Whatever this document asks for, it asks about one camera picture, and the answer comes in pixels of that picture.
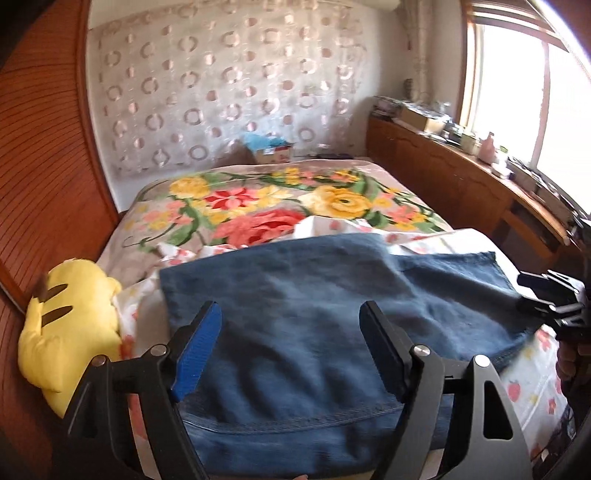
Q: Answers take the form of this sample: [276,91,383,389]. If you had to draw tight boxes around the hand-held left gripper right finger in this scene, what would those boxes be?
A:
[359,300,532,480]

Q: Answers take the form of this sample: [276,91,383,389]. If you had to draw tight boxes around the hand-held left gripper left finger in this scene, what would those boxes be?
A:
[64,300,223,480]

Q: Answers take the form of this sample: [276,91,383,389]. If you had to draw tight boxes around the long wooden cabinet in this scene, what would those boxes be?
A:
[366,114,583,261]

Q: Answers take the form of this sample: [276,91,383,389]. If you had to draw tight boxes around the flat cardboard box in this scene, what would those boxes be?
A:
[398,104,447,133]

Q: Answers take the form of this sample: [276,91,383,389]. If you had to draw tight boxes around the floral blanket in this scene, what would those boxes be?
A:
[98,163,454,265]

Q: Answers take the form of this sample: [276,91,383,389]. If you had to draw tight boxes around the person's right hand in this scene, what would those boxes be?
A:
[555,340,585,385]

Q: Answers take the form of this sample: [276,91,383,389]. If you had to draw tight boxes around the blue denim pants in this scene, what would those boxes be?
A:
[158,233,544,479]

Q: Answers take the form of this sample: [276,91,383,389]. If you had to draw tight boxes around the beige window curtain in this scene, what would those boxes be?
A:
[398,0,468,101]

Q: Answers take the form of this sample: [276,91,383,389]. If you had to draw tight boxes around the pink bottle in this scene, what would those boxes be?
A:
[477,132,498,163]

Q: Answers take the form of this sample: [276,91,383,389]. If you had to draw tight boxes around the circle patterned sheer curtain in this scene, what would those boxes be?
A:
[87,4,371,180]

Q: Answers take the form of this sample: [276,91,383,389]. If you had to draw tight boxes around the white flower print bedsheet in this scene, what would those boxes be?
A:
[110,217,574,480]

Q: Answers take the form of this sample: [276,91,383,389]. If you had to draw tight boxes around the wooden framed window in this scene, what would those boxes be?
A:
[462,0,591,190]

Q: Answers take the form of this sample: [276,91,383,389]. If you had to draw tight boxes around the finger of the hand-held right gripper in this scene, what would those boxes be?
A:
[517,271,579,298]
[527,295,581,318]

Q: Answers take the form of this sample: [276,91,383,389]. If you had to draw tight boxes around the blue plastic bag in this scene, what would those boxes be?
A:
[242,133,283,151]

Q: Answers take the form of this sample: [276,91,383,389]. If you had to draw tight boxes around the yellow plush toy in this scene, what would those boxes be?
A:
[17,258,124,419]

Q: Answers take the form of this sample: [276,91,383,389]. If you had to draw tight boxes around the small cardboard box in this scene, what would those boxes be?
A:
[252,143,297,165]

